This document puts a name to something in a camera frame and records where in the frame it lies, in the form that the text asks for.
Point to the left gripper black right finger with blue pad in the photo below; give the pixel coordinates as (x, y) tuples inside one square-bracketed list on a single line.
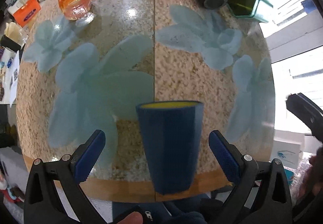
[(261, 193)]

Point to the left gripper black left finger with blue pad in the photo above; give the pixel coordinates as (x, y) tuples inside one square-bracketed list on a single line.
[(42, 202)]

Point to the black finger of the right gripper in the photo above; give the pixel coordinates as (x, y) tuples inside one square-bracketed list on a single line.
[(308, 112)]

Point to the blue cup yellow inside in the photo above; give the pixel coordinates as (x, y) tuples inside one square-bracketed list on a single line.
[(171, 134)]

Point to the teal hexagonal cup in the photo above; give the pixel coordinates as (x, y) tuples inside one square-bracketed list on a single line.
[(258, 10)]

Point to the orange patterned glass cup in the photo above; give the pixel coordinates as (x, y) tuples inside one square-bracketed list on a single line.
[(77, 10)]

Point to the person's right hand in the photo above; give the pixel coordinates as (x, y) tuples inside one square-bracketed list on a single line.
[(312, 181)]

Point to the person's hand holding gripper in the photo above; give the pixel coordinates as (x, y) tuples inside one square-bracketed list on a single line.
[(133, 218)]

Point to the white paper sheet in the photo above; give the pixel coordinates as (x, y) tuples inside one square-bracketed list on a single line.
[(15, 67)]

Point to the orange tissue box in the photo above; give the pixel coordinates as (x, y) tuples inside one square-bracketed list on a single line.
[(23, 15)]

